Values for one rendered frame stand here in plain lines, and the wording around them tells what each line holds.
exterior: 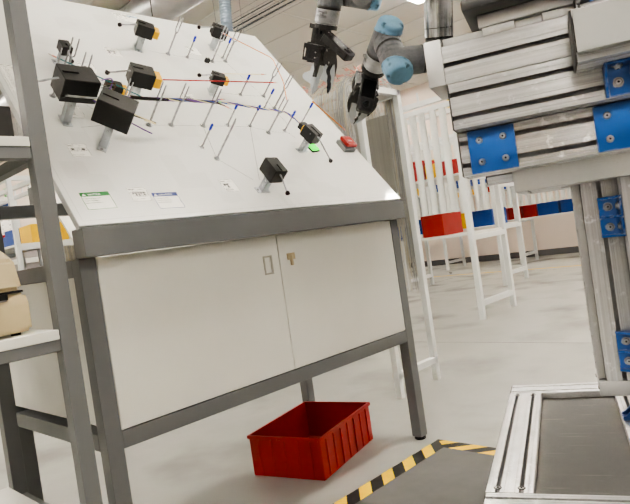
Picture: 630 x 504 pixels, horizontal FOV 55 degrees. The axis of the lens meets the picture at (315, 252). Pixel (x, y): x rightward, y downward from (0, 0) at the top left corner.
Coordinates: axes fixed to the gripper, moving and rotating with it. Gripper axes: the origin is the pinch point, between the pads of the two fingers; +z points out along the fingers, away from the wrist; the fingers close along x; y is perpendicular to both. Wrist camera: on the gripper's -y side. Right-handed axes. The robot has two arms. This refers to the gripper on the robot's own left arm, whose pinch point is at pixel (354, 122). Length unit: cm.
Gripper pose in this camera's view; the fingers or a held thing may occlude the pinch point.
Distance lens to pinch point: 193.6
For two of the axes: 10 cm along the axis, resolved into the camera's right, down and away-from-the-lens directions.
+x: -9.7, -1.7, -1.7
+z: -2.3, 5.6, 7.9
